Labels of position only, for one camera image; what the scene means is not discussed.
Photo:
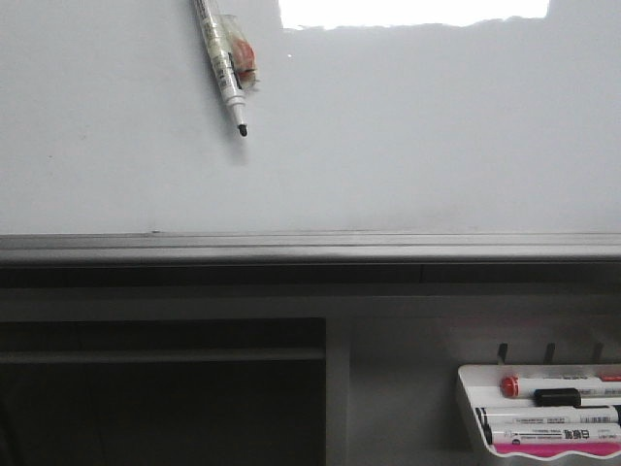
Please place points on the black-capped marker in tray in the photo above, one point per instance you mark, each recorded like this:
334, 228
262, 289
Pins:
556, 397

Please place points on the white whiteboard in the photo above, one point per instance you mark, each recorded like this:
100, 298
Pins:
432, 117

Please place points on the dark metal hook left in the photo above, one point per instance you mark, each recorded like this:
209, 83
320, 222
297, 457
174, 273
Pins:
502, 353

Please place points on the white marker tray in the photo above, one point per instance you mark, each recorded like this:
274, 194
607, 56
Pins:
479, 387

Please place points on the pink whiteboard eraser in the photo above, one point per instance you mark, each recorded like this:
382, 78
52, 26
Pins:
549, 450

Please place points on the grey aluminium whiteboard ledge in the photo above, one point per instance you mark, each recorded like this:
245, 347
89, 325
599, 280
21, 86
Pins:
159, 248

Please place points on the white marker black end upper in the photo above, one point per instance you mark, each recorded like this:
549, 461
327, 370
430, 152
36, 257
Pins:
609, 414

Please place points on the red-capped marker in tray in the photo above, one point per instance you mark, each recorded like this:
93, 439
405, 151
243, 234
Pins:
586, 386

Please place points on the red magnet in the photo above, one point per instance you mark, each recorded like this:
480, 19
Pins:
244, 57

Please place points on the white marker black end lower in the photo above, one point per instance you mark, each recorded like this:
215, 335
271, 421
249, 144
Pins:
551, 434

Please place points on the white black-tipped whiteboard marker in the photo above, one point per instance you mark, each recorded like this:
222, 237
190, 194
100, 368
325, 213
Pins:
220, 52

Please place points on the white marker black end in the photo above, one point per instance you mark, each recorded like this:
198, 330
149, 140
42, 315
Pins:
609, 414
551, 434

